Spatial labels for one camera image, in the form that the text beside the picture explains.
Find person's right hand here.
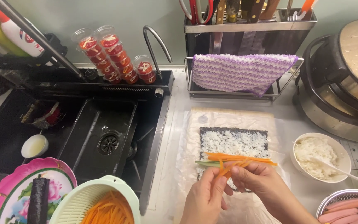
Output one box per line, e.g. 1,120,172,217
228,161,279,209

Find person's left hand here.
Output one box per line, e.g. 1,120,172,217
180,167,234,224

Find pinched bunch of carrot strips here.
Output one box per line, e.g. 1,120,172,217
217,159,252,180

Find row of carrot strips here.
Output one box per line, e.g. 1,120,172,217
204,152,278,166

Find green cucumber strip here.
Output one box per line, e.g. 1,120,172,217
195,160,222,167

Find spread layer of white rice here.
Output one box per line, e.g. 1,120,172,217
198,131,269,189

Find clear plastic wrap sheet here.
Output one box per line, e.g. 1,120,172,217
175,110,291,224

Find heap of cooked rice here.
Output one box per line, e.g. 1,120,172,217
294,137,339,180

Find dark seaweed sheet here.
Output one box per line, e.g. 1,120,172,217
197,126,270,191

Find bamboo rolling mat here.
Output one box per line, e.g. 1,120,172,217
173,107,279,224

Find steel mesh basket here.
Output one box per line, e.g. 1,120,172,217
315,189,358,224

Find pink sausage strip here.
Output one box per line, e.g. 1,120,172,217
318,207,358,223
331,214,358,224
324,198,358,211

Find white plastic rice spoon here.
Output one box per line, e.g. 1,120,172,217
309,156,358,190

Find white ceramic bowl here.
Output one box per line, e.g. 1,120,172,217
290,133,352,184

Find heap of shredded carrot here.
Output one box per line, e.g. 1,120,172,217
80,190,135,224

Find round sink drain strainer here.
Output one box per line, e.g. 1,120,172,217
98,133,120,156

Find purple white striped cloth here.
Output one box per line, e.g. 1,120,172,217
192,54,299,97

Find steel rice cooker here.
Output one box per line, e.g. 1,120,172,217
292,18,358,144

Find pale green plastic colander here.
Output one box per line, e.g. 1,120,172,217
49,175,142,224

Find black kitchen sink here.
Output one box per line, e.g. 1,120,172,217
0,68,175,216

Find short tube of red cups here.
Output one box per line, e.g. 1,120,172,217
133,55,157,84

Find steel knife holder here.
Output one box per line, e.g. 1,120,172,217
183,8,318,58

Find rolled seaweed rice roll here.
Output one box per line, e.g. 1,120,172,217
27,174,51,224

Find curved steel water tap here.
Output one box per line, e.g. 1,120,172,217
143,25,173,76

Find long tube of red cups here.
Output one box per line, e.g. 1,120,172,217
94,25,139,84
71,28,122,85

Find small white cup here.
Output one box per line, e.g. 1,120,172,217
21,134,49,159

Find sink basket with sponges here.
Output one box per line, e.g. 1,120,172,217
20,100,66,130

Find orange white peeler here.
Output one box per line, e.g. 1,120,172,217
292,0,319,21

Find pink flower print plate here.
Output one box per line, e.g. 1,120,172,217
0,157,78,224

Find steel main faucet pipe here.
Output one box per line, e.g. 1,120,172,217
0,0,88,83

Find yellow white detergent bottle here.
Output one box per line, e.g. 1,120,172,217
0,0,54,67

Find steel wire rack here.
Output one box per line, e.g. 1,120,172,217
184,57,304,102

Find dark brown wooden handled knife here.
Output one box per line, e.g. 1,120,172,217
241,0,266,24

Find brown wooden handled cleaver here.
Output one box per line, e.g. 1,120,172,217
259,0,281,21

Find light wooden handled knife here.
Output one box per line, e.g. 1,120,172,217
215,0,227,25

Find red handled scissors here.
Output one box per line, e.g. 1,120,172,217
179,0,214,25

